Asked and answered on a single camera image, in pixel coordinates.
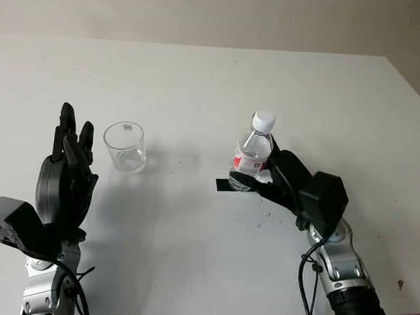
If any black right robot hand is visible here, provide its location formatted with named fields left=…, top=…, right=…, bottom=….
left=225, top=131, right=316, bottom=231

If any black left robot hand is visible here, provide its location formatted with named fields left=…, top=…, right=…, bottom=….
left=32, top=99, right=105, bottom=243

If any clear plastic water bottle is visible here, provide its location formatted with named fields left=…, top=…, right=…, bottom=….
left=227, top=108, right=278, bottom=193

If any clear glass cup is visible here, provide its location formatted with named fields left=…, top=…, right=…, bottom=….
left=100, top=120, right=150, bottom=177

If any black tape strip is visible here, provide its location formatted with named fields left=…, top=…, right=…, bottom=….
left=214, top=177, right=264, bottom=196

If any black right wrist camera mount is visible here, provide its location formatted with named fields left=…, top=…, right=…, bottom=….
left=295, top=169, right=352, bottom=236

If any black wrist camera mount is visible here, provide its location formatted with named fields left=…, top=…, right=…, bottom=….
left=0, top=196, right=68, bottom=259
left=295, top=169, right=352, bottom=236

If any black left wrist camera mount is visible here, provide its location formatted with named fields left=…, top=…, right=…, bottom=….
left=0, top=196, right=68, bottom=259

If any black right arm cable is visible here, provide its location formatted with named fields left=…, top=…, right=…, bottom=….
left=295, top=238, right=327, bottom=315

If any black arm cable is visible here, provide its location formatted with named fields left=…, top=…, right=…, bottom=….
left=295, top=238, right=327, bottom=315
left=52, top=257, right=98, bottom=315

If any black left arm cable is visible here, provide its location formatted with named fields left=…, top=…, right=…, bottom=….
left=52, top=257, right=98, bottom=315

